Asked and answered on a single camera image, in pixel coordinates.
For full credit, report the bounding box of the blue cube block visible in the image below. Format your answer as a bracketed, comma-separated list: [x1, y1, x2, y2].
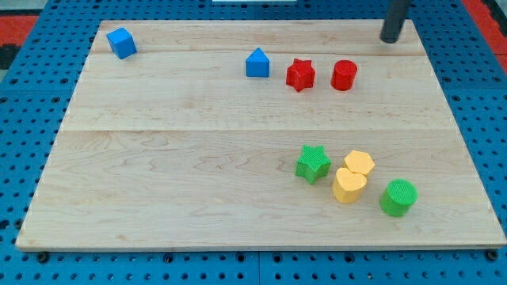
[106, 27, 137, 59]

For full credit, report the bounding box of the yellow heart block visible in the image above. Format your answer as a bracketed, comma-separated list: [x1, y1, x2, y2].
[332, 167, 368, 203]

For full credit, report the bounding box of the light wooden board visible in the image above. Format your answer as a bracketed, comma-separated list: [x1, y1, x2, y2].
[16, 20, 506, 252]

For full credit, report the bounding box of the blue triangular prism block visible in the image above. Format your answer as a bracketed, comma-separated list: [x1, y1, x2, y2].
[246, 47, 270, 78]

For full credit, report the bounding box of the yellow hexagon block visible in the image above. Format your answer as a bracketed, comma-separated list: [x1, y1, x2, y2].
[342, 150, 375, 177]

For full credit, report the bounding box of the red star block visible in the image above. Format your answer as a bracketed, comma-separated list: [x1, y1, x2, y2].
[286, 58, 316, 92]

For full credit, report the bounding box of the green star block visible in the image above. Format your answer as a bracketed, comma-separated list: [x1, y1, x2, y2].
[295, 145, 331, 184]

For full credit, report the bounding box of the green cylinder block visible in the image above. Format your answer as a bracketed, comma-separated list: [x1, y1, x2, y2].
[379, 179, 418, 217]

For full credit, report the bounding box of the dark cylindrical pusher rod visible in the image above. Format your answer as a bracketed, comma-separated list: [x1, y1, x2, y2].
[379, 0, 411, 44]

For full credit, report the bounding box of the red cylinder block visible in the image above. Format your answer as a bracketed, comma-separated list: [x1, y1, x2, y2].
[330, 59, 358, 91]

